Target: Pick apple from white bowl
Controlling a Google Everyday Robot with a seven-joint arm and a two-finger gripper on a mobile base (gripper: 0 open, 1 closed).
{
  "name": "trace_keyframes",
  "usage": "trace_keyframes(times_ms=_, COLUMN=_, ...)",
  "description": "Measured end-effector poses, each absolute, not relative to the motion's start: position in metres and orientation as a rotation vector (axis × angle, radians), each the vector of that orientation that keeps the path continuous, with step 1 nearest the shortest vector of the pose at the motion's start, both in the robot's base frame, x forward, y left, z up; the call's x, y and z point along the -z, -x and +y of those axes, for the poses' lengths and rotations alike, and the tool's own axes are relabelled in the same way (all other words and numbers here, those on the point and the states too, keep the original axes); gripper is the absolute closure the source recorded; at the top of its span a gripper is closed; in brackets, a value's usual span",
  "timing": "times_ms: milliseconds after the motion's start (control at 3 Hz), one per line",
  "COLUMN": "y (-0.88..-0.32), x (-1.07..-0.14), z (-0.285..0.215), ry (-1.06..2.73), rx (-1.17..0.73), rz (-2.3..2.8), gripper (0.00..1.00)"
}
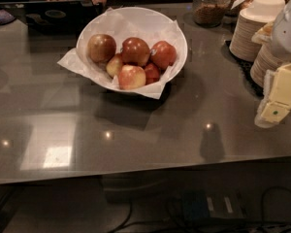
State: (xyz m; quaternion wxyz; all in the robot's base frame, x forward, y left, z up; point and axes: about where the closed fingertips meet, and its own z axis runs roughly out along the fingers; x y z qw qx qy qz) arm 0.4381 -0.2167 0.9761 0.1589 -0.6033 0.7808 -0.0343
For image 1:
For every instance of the white paper liner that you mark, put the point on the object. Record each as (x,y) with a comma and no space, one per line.
(121,24)

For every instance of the black box under table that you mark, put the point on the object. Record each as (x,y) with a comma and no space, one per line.
(202,207)

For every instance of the white bowl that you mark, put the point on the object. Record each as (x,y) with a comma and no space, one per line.
(131,50)

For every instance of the black laptop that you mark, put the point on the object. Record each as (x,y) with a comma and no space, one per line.
(54,17)

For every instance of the yellow-red small apple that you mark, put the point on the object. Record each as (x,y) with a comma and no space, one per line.
(114,65)

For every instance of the stack of paper plates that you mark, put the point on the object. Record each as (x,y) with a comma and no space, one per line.
(248,24)

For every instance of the glass jar with granola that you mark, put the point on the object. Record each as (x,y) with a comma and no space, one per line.
(209,13)

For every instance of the person's right hand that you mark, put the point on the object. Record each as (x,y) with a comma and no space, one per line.
(96,2)

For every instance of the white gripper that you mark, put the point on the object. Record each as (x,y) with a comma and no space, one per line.
(287,33)

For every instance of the small red apple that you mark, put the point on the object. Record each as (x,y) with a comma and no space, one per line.
(152,73)

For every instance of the pink-yellow front apple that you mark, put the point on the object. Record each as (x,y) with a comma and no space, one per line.
(131,77)

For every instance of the red apple right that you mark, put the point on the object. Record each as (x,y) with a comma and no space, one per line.
(163,55)

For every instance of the dark cloth item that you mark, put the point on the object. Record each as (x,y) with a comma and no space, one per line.
(6,18)

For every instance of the dark red apple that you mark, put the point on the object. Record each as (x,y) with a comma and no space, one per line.
(136,51)
(101,48)

